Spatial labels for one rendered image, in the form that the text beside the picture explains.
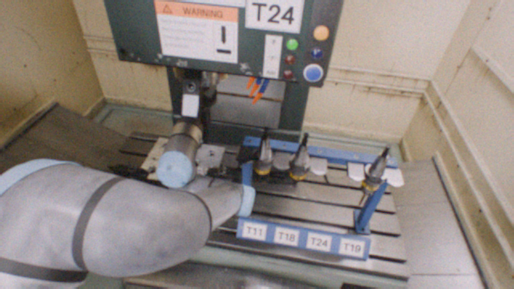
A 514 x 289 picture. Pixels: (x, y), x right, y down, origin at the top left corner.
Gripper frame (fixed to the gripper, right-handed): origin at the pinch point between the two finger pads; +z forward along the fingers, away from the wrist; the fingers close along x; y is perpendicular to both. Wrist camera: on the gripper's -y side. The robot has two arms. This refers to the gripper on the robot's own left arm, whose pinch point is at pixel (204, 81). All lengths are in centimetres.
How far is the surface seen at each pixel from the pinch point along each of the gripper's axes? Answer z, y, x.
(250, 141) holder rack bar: -8.4, 15.0, 15.2
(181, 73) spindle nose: -7.7, -7.2, -3.8
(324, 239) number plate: -24, 42, 43
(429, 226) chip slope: -6, 57, 90
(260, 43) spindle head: -21.5, -24.2, 17.3
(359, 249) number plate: -26, 43, 54
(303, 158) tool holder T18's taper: -16.3, 12.0, 31.0
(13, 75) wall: 33, 28, -98
